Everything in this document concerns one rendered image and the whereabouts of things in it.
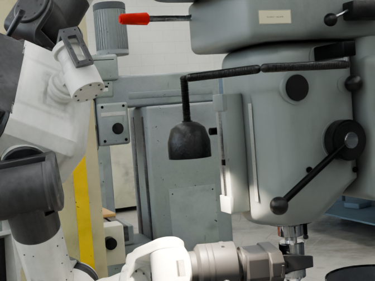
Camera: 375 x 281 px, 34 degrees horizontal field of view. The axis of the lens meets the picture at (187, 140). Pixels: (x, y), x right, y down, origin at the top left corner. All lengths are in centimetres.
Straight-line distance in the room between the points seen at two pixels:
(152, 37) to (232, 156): 967
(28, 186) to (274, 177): 42
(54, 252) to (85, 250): 163
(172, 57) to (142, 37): 65
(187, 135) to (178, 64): 984
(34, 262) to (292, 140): 52
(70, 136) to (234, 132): 32
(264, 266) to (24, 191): 44
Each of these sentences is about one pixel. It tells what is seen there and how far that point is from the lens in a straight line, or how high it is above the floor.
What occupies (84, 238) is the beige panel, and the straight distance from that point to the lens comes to 281.
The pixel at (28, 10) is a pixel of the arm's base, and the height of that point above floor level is 176.
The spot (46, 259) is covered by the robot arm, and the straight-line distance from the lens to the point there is 120.
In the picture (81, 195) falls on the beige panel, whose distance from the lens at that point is 278.
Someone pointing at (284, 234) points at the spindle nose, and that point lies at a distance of 115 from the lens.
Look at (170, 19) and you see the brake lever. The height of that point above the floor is 170.
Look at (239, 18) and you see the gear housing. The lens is 102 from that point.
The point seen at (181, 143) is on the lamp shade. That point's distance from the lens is 100.
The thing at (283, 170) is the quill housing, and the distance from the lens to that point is 105.
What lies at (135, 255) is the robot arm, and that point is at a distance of 117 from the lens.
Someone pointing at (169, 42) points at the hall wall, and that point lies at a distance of 1081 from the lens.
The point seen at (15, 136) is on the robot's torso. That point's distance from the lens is 117.
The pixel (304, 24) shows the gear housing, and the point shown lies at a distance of 105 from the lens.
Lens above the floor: 153
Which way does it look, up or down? 3 degrees down
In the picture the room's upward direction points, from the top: 4 degrees counter-clockwise
